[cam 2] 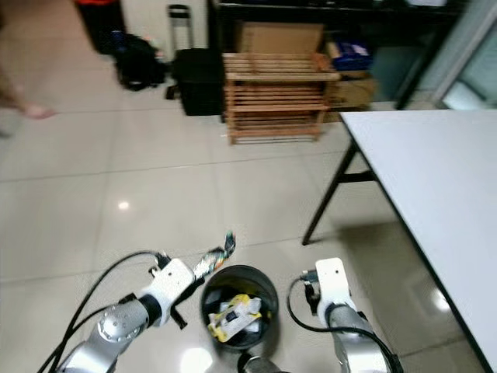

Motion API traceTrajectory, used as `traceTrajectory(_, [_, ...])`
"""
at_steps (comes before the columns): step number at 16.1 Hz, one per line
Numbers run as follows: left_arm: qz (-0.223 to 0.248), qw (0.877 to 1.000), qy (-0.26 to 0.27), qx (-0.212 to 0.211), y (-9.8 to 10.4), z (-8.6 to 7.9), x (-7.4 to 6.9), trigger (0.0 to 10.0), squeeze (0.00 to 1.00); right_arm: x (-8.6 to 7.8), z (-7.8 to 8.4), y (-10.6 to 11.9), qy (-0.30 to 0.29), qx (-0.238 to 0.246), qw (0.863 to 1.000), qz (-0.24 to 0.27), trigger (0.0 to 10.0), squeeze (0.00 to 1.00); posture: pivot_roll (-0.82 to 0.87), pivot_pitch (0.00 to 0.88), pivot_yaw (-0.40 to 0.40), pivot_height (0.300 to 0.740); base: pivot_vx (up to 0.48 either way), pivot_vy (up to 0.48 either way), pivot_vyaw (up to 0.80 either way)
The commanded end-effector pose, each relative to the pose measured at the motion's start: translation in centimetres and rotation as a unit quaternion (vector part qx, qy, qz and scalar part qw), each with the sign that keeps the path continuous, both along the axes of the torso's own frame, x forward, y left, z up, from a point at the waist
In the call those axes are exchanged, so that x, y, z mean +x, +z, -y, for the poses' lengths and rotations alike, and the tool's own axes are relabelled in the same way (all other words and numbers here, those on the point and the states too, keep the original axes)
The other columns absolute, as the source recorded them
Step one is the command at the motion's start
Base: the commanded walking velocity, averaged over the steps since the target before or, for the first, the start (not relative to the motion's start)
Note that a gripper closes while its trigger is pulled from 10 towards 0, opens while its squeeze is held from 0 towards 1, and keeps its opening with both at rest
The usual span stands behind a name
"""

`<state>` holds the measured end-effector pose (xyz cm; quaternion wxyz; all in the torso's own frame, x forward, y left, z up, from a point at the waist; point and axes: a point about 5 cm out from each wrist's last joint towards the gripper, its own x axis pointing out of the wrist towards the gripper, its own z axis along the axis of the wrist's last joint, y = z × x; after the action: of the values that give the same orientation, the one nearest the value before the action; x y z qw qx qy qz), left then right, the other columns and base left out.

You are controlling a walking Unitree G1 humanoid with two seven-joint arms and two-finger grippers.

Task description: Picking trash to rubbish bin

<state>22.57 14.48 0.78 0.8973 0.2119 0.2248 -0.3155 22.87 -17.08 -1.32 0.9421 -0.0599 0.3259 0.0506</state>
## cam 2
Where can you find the black trolley suitcase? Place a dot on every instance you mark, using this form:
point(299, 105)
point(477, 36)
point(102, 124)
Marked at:
point(198, 78)

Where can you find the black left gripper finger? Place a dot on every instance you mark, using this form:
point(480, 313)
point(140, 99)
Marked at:
point(202, 269)

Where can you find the flat brown cardboard sheet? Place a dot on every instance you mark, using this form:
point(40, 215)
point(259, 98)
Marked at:
point(279, 37)

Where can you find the silver foil wrapper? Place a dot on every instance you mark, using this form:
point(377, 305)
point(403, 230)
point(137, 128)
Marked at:
point(221, 250)

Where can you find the black bin with red lid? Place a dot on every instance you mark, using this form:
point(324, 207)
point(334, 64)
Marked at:
point(101, 27)

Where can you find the bare person foot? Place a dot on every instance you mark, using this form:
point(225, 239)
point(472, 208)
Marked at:
point(39, 111)

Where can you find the black backpack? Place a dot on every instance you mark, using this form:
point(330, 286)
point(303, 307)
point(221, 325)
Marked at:
point(140, 62)

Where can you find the yellow white crumpled packaging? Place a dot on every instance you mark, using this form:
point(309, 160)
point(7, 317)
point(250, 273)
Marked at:
point(233, 317)

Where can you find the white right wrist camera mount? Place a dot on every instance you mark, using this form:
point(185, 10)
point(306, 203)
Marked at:
point(334, 280)

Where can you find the wooden slatted shoe rack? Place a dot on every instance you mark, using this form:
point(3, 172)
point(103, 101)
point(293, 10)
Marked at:
point(276, 97)

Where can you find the small brown cardboard box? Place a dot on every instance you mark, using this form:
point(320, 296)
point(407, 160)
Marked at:
point(351, 93)

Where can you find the grey folding table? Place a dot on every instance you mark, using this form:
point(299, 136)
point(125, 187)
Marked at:
point(427, 179)

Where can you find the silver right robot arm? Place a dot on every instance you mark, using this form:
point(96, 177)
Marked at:
point(357, 346)

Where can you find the black round rubbish bin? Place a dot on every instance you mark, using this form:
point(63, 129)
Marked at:
point(260, 287)

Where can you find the blue printed box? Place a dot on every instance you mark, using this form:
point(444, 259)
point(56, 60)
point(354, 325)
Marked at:
point(351, 53)

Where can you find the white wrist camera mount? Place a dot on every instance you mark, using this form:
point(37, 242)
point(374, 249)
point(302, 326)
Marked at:
point(334, 280)
point(171, 281)

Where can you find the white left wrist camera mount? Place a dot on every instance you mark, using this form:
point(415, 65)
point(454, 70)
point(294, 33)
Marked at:
point(171, 281)

